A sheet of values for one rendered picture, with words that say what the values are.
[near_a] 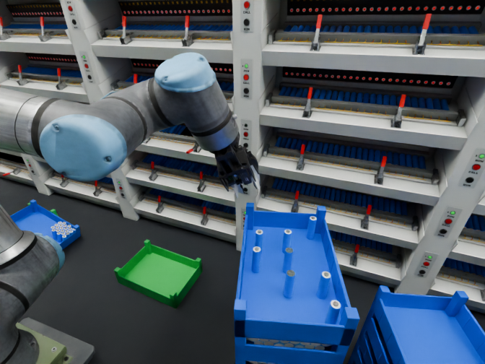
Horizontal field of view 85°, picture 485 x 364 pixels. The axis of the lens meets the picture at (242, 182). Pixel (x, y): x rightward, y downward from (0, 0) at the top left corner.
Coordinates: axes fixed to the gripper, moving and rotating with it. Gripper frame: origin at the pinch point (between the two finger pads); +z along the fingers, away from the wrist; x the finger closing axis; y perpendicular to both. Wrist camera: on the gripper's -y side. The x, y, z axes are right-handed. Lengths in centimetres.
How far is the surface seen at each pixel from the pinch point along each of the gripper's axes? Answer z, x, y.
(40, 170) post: 20, -127, -87
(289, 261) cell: 0.7, 4.6, 23.2
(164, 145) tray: 11, -34, -48
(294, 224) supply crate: 9.6, 7.9, 10.2
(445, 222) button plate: 39, 53, 10
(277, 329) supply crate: -3.9, -0.2, 36.0
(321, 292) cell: 2.6, 8.7, 30.4
